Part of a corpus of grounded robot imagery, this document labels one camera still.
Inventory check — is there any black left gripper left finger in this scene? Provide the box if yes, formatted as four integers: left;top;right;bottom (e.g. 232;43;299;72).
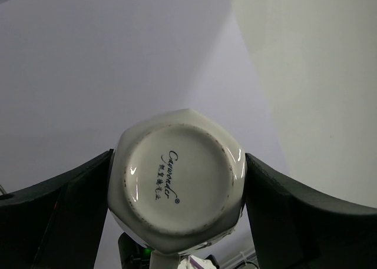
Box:
1;150;114;268

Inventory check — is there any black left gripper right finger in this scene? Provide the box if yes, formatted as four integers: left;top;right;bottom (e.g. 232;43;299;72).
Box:
244;154;376;268

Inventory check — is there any cream white mug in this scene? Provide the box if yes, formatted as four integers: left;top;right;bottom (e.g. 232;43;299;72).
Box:
107;109;246;255

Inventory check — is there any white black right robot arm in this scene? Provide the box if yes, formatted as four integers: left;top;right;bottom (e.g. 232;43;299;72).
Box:
118;233;180;269

